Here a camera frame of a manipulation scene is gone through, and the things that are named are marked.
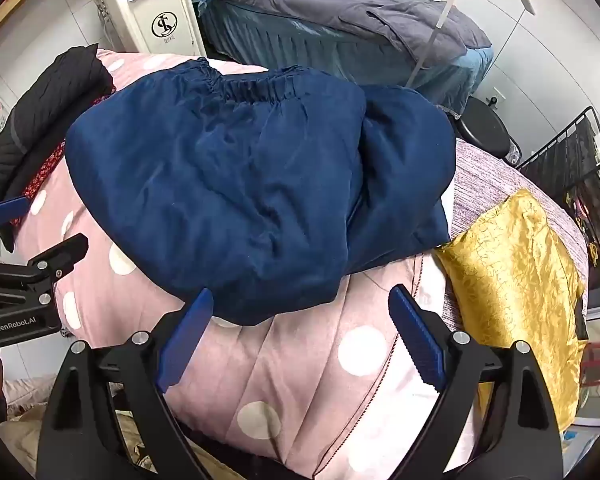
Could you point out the red patterned cloth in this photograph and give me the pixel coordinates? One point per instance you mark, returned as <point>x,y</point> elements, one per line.
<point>42,175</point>

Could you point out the yellow satin cloth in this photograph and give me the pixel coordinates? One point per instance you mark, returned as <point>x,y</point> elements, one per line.
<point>520,280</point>

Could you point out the pink polka dot blanket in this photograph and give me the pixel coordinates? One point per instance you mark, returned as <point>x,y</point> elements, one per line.
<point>305,370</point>

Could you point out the navy blue garment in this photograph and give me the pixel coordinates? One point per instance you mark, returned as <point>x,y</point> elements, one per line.
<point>230,185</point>

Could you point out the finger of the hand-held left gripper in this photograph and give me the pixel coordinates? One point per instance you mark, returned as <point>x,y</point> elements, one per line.
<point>62,252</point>
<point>2,210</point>

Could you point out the black quilted jacket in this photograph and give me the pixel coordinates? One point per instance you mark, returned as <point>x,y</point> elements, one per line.
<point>45,105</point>

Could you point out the white wall socket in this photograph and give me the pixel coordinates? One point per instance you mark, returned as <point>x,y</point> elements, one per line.
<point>498,96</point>

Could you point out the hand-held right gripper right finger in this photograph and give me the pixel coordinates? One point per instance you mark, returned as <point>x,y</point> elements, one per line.
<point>417,340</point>

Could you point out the white beauty machine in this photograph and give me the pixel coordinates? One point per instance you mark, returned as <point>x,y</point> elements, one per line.
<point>150,15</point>

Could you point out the black round stool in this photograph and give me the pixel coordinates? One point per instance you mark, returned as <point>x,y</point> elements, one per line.
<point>480,130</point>

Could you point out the blue massage bed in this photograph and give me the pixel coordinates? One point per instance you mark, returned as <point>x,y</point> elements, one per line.
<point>280,45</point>

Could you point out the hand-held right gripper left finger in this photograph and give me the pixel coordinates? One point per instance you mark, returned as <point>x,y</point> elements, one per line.
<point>187,340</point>

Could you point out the grey bed blanket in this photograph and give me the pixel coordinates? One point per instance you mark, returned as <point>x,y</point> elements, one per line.
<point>340,5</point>

